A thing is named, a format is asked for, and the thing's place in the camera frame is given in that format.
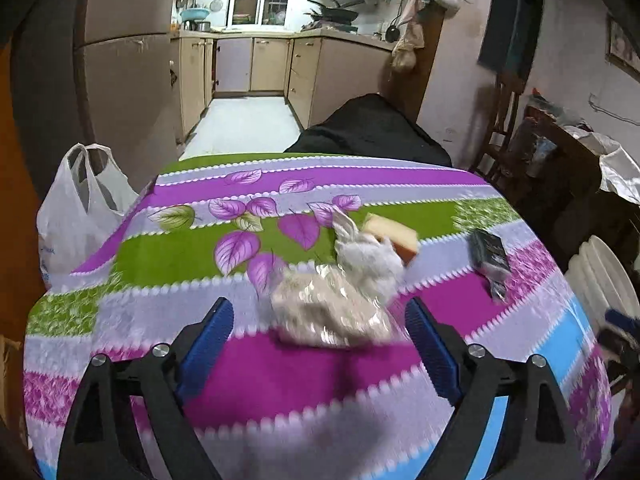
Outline white round trash basin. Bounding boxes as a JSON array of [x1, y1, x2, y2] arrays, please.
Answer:
[[564, 235, 639, 333]]

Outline beige kitchen cabinets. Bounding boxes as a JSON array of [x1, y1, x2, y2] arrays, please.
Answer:
[[169, 27, 394, 145]]

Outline dark wooden dining table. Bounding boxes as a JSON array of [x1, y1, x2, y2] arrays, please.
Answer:
[[515, 105, 639, 269]]

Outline black cigarette pack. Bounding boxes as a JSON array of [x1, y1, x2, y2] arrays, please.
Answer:
[[468, 229, 511, 302]]

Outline white plastic sheet on table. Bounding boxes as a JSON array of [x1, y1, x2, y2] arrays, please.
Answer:
[[564, 126, 640, 206]]

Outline clear bag of crumbs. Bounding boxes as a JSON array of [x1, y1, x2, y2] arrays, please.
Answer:
[[270, 264, 400, 349]]

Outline white plastic shopping bag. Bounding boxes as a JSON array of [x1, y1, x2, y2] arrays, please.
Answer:
[[37, 143, 138, 288]]

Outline floral purple tablecloth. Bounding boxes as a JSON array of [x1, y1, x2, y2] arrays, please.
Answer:
[[24, 154, 611, 479]]

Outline dark wooden chair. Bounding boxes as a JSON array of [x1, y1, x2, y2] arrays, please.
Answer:
[[468, 71, 528, 187]]

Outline piece of yellow bread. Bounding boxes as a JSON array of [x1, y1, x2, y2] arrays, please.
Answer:
[[361, 214, 419, 266]]

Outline crumpled white tissue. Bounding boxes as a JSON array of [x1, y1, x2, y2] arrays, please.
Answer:
[[332, 206, 405, 307]]

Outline black cloth covered seat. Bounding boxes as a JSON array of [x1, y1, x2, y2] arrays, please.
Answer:
[[285, 93, 452, 167]]

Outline grey refrigerator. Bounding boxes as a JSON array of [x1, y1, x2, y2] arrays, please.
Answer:
[[11, 0, 177, 196]]

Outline framed wall picture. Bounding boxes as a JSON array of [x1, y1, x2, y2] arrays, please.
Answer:
[[606, 15, 640, 80]]

